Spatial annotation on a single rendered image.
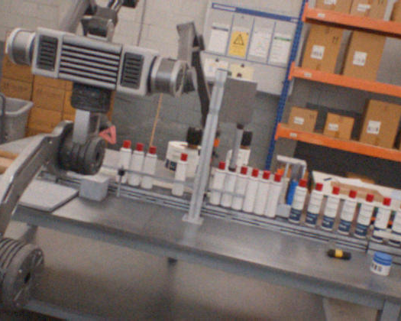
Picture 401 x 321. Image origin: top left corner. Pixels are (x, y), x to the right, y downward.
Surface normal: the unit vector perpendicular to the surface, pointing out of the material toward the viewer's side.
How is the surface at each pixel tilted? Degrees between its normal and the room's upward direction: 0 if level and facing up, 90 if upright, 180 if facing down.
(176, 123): 90
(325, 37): 89
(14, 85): 89
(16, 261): 36
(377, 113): 89
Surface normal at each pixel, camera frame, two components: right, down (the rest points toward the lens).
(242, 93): 0.71, 0.27
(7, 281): -0.12, -0.07
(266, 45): -0.10, 0.18
